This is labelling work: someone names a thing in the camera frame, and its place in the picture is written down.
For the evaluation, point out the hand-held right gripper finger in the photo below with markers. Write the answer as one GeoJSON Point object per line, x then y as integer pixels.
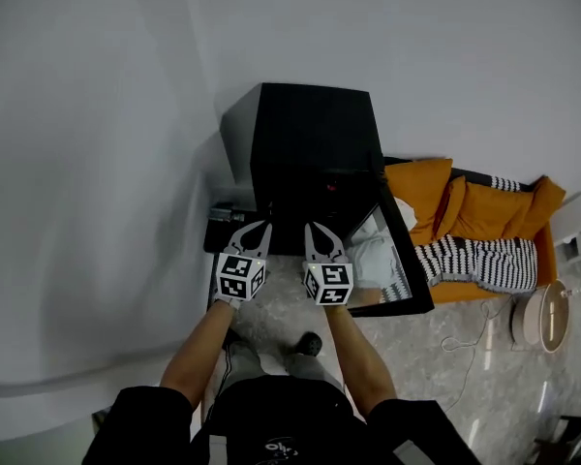
{"type": "Point", "coordinates": [308, 247]}
{"type": "Point", "coordinates": [341, 252]}

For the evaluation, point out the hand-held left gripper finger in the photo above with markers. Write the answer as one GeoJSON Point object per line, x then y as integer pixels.
{"type": "Point", "coordinates": [266, 249]}
{"type": "Point", "coordinates": [233, 241]}

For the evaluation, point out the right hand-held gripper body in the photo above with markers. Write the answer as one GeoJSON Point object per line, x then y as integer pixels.
{"type": "Point", "coordinates": [334, 274]}

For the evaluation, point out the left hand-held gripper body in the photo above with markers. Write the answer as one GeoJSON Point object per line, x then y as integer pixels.
{"type": "Point", "coordinates": [235, 267]}

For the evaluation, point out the black waste bin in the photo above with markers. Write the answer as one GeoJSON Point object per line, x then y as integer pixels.
{"type": "Point", "coordinates": [213, 240]}

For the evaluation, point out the dark bottle red cap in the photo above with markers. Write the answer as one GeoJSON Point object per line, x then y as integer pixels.
{"type": "Point", "coordinates": [331, 187]}

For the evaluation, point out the person's left forearm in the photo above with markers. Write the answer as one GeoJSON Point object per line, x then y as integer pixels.
{"type": "Point", "coordinates": [198, 356]}

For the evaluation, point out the person's right forearm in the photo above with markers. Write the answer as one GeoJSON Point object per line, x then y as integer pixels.
{"type": "Point", "coordinates": [360, 361]}

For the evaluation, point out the white cloth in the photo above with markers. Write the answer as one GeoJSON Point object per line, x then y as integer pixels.
{"type": "Point", "coordinates": [373, 255]}

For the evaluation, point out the person's black left shoe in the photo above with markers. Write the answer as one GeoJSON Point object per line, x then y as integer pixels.
{"type": "Point", "coordinates": [231, 338]}

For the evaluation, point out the person's black shoe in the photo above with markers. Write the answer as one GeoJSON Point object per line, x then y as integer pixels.
{"type": "Point", "coordinates": [310, 344]}
{"type": "Point", "coordinates": [231, 338]}

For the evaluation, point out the person's black right shoe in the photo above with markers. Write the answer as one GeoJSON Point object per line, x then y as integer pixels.
{"type": "Point", "coordinates": [310, 344]}

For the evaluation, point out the black glass fridge door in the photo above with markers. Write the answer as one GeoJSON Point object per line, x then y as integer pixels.
{"type": "Point", "coordinates": [414, 271]}

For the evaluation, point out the person's grey trousers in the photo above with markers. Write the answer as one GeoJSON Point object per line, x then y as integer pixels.
{"type": "Point", "coordinates": [305, 363]}

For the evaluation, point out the orange sofa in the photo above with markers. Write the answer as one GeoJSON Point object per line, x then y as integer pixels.
{"type": "Point", "coordinates": [421, 182]}

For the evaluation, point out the black cabinet fridge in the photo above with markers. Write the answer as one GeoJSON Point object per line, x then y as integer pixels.
{"type": "Point", "coordinates": [314, 129]}

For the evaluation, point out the black white striped blanket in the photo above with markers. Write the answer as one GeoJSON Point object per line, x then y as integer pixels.
{"type": "Point", "coordinates": [489, 259]}

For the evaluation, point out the person's black shirt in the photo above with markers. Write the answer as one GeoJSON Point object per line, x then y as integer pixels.
{"type": "Point", "coordinates": [281, 419]}

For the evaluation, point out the striped throw pillow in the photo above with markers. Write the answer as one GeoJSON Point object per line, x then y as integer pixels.
{"type": "Point", "coordinates": [506, 184]}

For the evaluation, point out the white box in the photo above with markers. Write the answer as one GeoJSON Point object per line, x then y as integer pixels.
{"type": "Point", "coordinates": [578, 216]}

